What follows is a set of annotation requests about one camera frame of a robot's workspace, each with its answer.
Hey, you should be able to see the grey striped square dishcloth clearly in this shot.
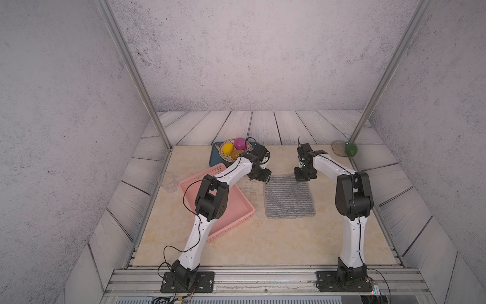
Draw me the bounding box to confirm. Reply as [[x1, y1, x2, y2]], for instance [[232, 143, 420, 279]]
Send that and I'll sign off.
[[263, 175, 316, 219]]

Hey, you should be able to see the pink plastic basket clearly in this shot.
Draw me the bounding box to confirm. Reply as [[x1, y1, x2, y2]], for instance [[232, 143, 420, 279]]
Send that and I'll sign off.
[[179, 163, 255, 243]]

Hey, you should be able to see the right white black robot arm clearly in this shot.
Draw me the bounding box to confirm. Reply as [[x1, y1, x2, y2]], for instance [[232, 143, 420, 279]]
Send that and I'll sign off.
[[294, 144, 375, 293]]

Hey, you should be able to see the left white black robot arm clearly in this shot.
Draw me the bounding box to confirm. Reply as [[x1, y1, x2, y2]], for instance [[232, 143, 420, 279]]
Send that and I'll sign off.
[[164, 148, 272, 293]]

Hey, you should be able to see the brown potato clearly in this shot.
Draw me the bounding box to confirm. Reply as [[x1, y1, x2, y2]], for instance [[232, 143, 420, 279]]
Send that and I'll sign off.
[[230, 149, 244, 161]]

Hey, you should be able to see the patterned round plate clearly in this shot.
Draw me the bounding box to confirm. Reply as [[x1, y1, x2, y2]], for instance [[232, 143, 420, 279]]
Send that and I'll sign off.
[[217, 138, 254, 163]]

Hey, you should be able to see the magenta round fruit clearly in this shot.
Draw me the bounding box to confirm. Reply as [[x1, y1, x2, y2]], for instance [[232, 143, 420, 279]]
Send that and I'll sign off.
[[234, 138, 247, 150]]

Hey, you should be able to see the yellow lemon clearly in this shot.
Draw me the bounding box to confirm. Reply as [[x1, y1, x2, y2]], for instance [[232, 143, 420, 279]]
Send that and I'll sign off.
[[221, 142, 234, 155]]

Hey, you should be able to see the clear glass bowl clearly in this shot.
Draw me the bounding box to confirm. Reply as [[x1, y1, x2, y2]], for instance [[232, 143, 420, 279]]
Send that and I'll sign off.
[[331, 141, 348, 157]]

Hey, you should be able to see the teal placemat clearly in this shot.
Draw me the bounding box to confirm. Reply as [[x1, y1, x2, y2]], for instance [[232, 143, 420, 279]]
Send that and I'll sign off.
[[209, 138, 236, 167]]

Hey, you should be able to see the green ball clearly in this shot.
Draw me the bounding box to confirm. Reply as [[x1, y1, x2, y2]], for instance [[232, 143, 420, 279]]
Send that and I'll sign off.
[[345, 143, 358, 158]]

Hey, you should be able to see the clear plastic cup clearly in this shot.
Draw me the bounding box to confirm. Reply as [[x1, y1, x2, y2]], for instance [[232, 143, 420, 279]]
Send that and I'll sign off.
[[158, 172, 178, 193]]

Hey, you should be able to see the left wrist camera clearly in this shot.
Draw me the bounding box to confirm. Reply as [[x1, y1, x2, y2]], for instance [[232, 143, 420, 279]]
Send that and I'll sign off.
[[251, 144, 270, 164]]

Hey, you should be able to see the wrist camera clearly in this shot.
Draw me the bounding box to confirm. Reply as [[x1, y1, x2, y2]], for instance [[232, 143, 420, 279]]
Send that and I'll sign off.
[[251, 144, 270, 164], [297, 143, 313, 159]]

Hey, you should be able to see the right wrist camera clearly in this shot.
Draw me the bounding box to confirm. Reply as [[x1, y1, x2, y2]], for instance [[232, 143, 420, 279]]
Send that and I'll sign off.
[[297, 143, 313, 159]]

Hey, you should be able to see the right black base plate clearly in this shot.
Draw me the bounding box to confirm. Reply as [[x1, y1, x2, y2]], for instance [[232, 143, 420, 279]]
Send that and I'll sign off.
[[315, 271, 374, 293]]

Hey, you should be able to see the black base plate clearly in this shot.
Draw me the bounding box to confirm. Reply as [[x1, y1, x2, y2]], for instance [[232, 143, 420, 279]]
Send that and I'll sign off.
[[315, 271, 374, 293], [160, 271, 215, 294]]

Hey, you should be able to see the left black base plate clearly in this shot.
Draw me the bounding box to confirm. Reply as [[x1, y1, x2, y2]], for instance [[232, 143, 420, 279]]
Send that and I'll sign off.
[[160, 271, 215, 294]]

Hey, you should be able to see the aluminium front rail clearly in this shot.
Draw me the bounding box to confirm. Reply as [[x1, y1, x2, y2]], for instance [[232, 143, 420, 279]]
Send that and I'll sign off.
[[101, 265, 435, 303]]

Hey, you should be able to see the right aluminium frame post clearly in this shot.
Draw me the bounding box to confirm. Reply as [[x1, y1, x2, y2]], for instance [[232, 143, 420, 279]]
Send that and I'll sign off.
[[348, 0, 433, 143]]

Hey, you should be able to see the aluminium frame post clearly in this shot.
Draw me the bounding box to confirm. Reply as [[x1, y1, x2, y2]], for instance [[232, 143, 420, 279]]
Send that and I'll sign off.
[[348, 0, 433, 143], [96, 0, 173, 151]]

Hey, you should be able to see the left aluminium frame post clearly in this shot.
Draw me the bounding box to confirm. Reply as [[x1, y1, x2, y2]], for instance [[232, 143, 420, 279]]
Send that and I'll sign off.
[[96, 0, 173, 151]]

